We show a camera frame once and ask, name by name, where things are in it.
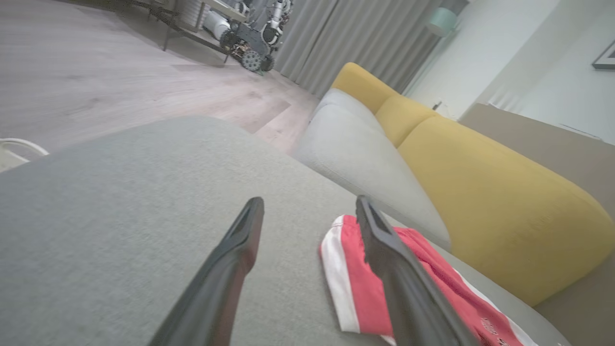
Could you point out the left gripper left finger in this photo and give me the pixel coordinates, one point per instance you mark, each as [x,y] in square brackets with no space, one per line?
[216,288]

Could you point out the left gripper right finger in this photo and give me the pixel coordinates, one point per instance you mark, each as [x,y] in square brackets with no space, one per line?
[413,302]

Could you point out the red and white T-shirt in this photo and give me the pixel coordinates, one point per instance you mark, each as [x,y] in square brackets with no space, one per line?
[365,298]

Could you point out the grey sofa with yellow backrest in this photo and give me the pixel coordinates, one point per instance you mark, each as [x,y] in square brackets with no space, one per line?
[96,240]

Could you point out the yellow sofa backrest cushion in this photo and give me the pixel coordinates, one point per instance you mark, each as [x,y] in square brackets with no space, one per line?
[504,206]
[360,84]
[403,117]

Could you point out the large grey sofa seat cushion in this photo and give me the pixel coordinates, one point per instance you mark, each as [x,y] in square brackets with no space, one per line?
[355,158]

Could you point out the small grey sofa seat cushion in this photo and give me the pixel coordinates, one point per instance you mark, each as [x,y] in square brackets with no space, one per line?
[346,103]

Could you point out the white laundry basket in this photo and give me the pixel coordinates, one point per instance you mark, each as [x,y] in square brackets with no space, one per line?
[9,158]

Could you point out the wheeled white black robot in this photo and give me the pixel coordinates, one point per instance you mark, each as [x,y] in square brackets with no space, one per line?
[254,43]

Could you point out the white round container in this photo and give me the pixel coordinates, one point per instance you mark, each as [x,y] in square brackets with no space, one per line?
[217,24]

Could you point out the grey curtain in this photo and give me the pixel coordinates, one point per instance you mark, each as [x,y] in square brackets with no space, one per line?
[346,38]

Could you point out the white ribbed heater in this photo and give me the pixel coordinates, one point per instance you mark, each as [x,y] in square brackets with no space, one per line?
[194,12]

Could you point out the white top black leg table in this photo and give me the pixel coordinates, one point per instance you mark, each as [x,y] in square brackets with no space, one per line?
[230,10]

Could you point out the teal lamp shade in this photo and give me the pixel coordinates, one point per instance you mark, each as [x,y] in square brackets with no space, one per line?
[442,21]

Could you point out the framed wall picture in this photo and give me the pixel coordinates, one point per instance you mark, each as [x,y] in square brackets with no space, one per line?
[606,60]

